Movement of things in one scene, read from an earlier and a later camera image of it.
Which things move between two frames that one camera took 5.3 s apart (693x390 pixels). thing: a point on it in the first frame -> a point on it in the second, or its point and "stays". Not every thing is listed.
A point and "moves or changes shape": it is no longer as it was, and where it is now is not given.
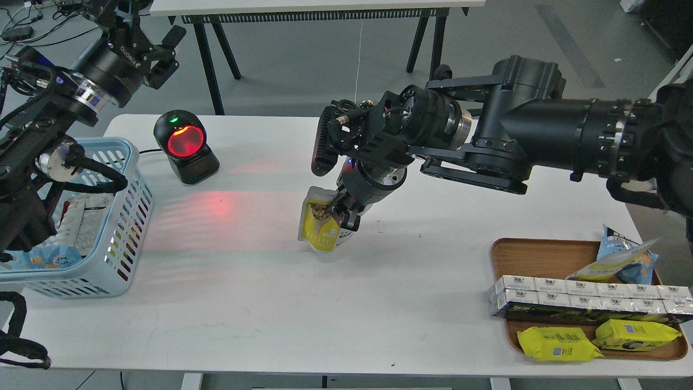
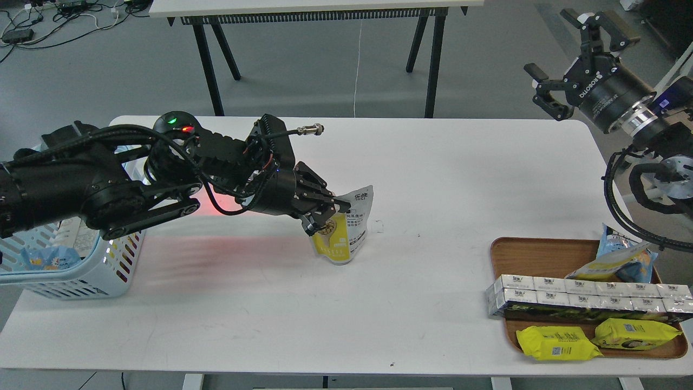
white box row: [588, 301] stays
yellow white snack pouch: [319, 229] moves or changes shape
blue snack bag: [641, 272] stays
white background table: [209, 18] stays
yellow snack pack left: [557, 344] stays
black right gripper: [359, 184] -> [603, 90]
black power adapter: [18, 33] stays
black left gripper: [118, 66] -> [298, 192]
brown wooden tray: [537, 258] stays
